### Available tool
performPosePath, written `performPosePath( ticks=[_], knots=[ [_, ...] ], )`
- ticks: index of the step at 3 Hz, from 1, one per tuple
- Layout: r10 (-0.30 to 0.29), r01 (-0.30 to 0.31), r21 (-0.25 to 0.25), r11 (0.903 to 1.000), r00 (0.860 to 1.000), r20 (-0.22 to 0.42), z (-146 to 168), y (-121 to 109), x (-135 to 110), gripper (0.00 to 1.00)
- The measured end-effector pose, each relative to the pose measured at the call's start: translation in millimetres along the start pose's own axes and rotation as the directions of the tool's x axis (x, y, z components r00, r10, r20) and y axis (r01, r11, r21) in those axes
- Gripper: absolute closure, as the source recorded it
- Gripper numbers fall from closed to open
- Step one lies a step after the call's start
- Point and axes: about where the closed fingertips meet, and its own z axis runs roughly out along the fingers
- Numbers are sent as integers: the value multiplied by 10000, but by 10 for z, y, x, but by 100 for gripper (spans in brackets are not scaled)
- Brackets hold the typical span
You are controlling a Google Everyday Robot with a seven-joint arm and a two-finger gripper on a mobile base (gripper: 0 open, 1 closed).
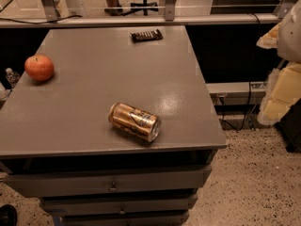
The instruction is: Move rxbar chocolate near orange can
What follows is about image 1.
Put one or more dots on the person leg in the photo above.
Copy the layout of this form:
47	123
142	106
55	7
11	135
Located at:
114	8

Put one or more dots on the bottom grey drawer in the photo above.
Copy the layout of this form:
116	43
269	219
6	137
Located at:
159	218

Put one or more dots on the red apple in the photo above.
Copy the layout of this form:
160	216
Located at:
39	67

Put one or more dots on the grey wall power strip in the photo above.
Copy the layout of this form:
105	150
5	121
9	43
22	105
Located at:
238	93

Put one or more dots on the orange soda can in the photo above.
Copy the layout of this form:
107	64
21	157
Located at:
135	121

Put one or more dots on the middle grey drawer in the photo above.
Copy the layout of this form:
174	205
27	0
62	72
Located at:
119	205

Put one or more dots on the grey drawer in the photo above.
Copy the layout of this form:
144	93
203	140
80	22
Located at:
159	218
119	205
108	181

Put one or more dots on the black office chair base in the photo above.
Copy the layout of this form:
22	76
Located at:
143	6

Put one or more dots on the black shoe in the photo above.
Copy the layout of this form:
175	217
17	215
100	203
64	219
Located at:
8	215

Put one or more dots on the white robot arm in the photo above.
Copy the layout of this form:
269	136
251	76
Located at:
289	36

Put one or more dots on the clear plastic water bottle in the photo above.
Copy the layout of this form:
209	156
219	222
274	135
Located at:
13	77

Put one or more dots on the grey metal rail frame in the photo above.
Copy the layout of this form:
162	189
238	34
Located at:
90	13

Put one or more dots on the top grey drawer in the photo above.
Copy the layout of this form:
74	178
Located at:
108	181

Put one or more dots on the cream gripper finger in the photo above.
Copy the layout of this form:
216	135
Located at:
283	90
269	40

